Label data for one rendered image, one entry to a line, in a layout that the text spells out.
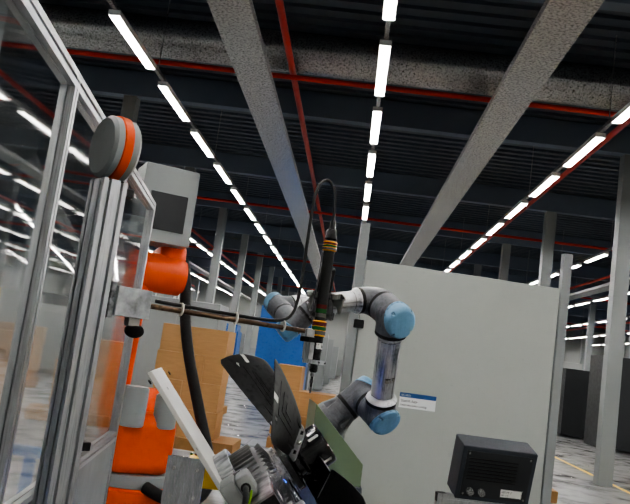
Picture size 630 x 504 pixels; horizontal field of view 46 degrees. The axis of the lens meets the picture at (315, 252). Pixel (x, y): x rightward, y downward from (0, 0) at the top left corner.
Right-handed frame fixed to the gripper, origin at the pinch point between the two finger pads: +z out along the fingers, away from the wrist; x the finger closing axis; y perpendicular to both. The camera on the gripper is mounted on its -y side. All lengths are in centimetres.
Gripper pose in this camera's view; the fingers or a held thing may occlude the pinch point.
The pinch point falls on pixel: (328, 293)
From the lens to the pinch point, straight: 221.2
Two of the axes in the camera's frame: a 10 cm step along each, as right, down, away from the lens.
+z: 0.9, -1.2, -9.9
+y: -1.3, 9.8, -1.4
